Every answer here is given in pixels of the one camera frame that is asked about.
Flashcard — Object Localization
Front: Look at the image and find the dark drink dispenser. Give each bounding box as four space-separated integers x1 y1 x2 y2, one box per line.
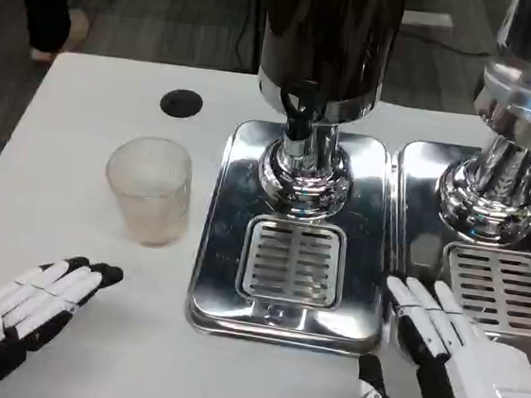
238 0 406 231

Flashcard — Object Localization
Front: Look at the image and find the black dispenser tap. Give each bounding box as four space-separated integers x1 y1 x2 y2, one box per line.
275 79 320 144

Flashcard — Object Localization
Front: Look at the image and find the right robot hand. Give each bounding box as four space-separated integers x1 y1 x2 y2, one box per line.
354 271 531 398

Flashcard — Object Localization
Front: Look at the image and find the black round cable grommet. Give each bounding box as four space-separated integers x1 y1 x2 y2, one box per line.
158 85 206 120

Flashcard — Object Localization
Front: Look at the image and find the person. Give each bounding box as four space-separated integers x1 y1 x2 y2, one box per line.
5 0 93 67

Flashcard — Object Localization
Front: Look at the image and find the steel drip grid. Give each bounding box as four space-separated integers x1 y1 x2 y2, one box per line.
436 240 531 338
234 214 350 311

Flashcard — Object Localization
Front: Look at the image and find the steel drip tray base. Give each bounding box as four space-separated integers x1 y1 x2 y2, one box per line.
181 113 405 359
375 137 531 376

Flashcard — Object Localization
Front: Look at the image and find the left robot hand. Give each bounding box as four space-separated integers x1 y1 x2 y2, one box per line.
0 248 126 398

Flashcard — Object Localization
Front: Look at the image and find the chrome drink dispenser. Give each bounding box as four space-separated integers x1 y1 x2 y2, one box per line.
433 0 531 251

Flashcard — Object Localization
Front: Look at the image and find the clear ribbed glass cup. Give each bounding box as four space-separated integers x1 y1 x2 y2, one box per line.
97 131 198 251

